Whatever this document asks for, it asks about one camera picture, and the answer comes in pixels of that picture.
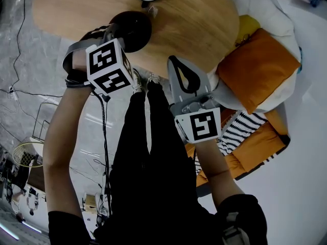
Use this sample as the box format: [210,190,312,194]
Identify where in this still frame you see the person's left hand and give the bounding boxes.
[73,51,88,72]

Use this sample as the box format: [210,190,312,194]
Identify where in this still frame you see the oval wooden coffee table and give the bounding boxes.
[32,0,240,80]

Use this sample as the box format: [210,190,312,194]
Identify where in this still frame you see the person's right forearm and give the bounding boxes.
[194,139,246,214]

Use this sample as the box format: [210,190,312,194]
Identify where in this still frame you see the long black floor cable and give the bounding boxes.
[0,0,64,98]

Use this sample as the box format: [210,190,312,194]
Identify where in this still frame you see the person's black clothed body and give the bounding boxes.
[48,79,268,245]

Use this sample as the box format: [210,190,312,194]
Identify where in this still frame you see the black teapot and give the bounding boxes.
[108,0,153,54]

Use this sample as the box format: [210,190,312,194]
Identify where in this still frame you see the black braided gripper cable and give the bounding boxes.
[65,70,113,215]

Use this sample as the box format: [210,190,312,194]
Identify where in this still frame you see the orange armchair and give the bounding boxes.
[185,108,291,188]

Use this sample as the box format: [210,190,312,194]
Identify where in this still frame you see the person's left forearm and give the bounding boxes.
[42,87,95,229]

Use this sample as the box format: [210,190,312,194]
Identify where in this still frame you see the gold wire chair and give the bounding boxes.
[12,98,52,168]

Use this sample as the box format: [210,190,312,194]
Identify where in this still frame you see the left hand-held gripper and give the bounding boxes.
[62,24,135,96]

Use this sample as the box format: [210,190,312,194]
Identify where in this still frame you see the teal book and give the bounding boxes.
[297,46,303,74]

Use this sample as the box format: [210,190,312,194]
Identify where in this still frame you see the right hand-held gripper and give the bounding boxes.
[168,55,222,144]

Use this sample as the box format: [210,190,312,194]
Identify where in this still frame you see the orange cushion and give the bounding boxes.
[216,28,302,115]

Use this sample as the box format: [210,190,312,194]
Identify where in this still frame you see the person's left white shoe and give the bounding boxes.
[131,69,144,94]

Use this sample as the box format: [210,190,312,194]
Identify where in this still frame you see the person's white shoe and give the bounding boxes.
[147,72,161,85]
[131,69,144,94]

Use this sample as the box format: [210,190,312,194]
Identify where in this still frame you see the dark wooden side table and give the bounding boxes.
[25,159,48,193]

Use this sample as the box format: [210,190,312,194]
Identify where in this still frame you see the person's right white shoe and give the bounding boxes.
[147,72,161,85]

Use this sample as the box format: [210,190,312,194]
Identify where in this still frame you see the grey shoulder strap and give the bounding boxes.
[222,212,250,245]

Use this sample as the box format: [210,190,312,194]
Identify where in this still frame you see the yellow cushion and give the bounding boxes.
[235,14,261,48]

